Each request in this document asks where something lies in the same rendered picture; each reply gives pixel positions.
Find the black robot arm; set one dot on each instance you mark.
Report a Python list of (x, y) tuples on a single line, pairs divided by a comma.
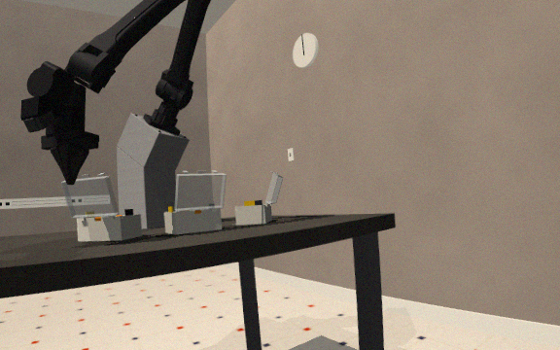
[(94, 62)]

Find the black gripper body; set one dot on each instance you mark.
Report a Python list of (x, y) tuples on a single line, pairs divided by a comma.
[(70, 138)]

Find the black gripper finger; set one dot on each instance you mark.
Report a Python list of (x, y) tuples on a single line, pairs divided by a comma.
[(57, 156), (66, 152)]

